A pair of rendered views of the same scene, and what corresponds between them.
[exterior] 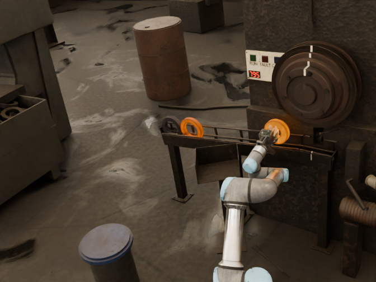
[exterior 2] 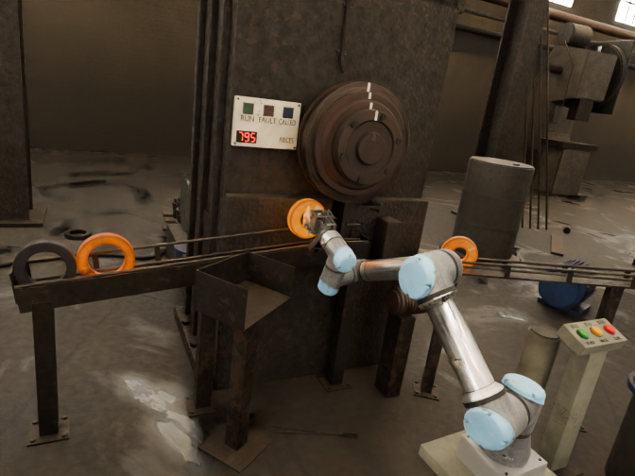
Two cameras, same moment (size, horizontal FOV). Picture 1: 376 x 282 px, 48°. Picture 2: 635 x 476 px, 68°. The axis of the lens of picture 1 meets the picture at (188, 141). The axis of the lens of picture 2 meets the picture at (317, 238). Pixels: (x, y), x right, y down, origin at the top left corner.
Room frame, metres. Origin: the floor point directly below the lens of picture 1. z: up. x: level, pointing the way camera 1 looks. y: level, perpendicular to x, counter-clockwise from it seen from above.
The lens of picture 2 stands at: (1.49, 1.09, 1.30)
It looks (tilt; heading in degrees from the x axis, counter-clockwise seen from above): 17 degrees down; 291
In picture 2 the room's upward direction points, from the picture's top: 8 degrees clockwise
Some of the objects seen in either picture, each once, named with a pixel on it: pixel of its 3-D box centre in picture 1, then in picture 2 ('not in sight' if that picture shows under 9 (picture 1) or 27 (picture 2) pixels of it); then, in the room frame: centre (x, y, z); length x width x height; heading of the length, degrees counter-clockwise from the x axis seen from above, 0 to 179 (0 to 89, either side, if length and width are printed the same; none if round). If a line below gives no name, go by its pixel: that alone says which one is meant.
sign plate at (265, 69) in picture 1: (266, 66); (266, 124); (2.39, -0.53, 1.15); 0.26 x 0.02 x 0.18; 49
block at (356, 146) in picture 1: (355, 161); (385, 244); (1.94, -0.90, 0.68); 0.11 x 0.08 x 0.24; 139
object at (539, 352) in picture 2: not in sight; (527, 387); (1.23, -0.82, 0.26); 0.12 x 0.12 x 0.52
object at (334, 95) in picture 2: (314, 85); (355, 144); (2.08, -0.72, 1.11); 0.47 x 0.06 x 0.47; 49
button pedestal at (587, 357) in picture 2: not in sight; (572, 399); (1.08, -0.74, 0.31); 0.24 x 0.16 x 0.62; 49
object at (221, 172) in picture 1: (222, 201); (239, 364); (2.20, -0.16, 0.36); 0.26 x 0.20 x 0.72; 84
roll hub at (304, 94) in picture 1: (306, 93); (368, 147); (2.01, -0.65, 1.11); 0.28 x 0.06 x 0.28; 49
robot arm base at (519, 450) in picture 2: not in sight; (506, 433); (1.33, -0.21, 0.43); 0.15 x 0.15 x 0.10
